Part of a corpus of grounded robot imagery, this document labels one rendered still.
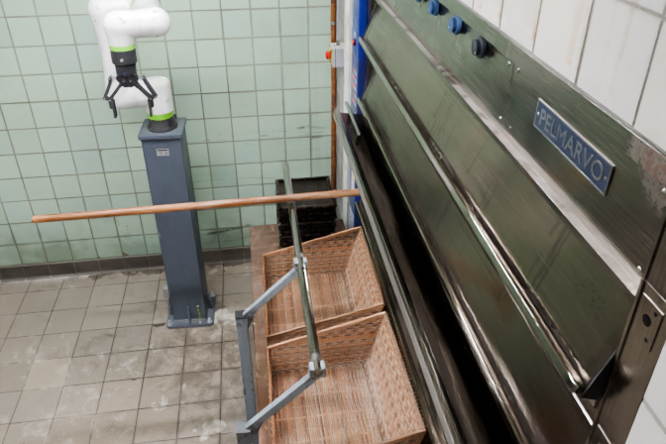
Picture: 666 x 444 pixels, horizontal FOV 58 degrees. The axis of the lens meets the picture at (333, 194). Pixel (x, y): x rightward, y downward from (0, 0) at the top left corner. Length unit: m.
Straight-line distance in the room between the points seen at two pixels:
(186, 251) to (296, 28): 1.34
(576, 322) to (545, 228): 0.19
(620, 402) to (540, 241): 0.31
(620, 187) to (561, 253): 0.21
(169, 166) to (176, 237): 0.43
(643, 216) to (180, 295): 2.92
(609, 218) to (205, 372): 2.68
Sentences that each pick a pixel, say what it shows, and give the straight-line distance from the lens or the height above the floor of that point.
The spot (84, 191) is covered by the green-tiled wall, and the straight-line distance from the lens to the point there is 3.87.
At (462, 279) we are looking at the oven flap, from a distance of 1.51.
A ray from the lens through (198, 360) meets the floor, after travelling 3.43.
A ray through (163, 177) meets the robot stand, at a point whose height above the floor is 0.96.
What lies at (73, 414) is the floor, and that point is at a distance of 3.36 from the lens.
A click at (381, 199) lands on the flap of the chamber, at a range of 1.96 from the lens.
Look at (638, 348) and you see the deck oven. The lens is 0.92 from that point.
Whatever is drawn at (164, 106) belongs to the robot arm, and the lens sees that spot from 2.96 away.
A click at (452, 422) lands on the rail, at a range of 1.29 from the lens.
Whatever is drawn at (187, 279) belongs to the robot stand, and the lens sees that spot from 3.44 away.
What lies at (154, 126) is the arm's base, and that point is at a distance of 3.01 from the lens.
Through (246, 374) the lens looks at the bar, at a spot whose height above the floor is 0.67.
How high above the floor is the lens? 2.43
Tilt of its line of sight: 31 degrees down
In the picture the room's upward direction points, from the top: straight up
